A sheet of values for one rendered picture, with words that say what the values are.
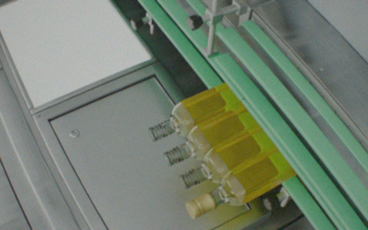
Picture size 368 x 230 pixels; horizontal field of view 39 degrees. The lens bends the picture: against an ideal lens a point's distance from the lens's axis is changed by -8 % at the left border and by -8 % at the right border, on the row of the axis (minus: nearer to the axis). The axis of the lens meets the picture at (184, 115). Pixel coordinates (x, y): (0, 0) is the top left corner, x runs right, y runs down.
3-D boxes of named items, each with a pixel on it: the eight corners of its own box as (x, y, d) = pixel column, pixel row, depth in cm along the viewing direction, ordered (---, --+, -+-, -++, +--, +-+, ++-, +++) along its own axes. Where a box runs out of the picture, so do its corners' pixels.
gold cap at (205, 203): (203, 193, 99) (182, 203, 97) (209, 190, 96) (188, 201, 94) (212, 210, 98) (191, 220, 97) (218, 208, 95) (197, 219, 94)
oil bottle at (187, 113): (254, 84, 117) (165, 123, 110) (257, 66, 113) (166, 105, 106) (269, 102, 115) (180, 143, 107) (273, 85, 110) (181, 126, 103)
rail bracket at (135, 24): (176, 18, 140) (129, 35, 136) (177, -1, 135) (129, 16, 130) (184, 28, 139) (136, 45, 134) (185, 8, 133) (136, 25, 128)
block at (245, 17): (260, 22, 117) (234, 31, 114) (266, -10, 109) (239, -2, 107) (270, 32, 115) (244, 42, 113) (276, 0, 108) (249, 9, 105)
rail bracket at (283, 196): (306, 180, 113) (256, 209, 109) (314, 163, 108) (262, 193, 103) (317, 194, 111) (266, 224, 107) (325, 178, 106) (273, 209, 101)
